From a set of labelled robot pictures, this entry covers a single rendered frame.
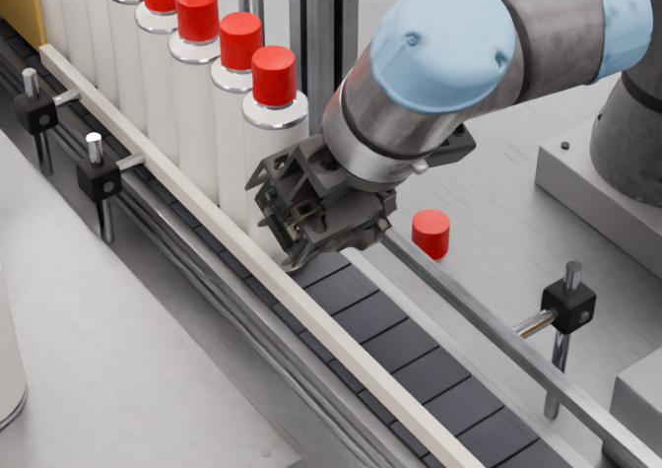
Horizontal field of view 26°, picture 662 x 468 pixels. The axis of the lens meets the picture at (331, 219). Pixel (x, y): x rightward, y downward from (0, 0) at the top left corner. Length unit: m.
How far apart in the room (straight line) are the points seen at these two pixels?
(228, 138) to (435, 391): 0.26
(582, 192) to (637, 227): 0.07
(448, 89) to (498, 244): 0.48
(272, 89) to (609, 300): 0.37
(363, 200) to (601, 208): 0.35
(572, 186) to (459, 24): 0.50
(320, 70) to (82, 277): 0.28
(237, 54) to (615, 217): 0.39
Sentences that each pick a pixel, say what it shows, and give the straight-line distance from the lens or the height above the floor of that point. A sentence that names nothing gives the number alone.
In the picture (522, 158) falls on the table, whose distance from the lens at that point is 1.39.
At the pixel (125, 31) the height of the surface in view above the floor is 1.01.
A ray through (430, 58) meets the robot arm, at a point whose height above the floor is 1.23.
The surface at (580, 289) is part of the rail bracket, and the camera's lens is 1.06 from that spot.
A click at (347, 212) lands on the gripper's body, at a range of 1.00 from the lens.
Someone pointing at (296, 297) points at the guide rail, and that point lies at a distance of 1.12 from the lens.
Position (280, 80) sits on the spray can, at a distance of 1.06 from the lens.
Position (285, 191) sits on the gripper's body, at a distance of 0.99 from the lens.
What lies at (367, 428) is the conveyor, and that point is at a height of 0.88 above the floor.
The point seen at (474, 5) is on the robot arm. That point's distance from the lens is 0.85.
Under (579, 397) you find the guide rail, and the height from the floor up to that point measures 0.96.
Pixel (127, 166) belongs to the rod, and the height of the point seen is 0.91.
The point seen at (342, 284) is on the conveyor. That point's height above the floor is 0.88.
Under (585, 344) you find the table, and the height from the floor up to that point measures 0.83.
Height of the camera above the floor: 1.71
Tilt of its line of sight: 43 degrees down
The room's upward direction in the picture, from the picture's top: straight up
